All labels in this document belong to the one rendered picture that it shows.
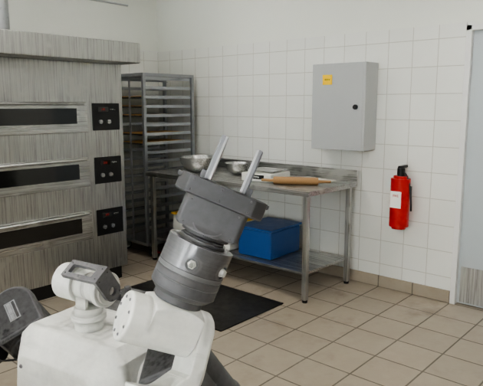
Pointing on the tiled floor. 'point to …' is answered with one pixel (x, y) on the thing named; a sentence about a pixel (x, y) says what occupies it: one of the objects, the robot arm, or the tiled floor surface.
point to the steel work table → (294, 260)
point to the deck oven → (51, 157)
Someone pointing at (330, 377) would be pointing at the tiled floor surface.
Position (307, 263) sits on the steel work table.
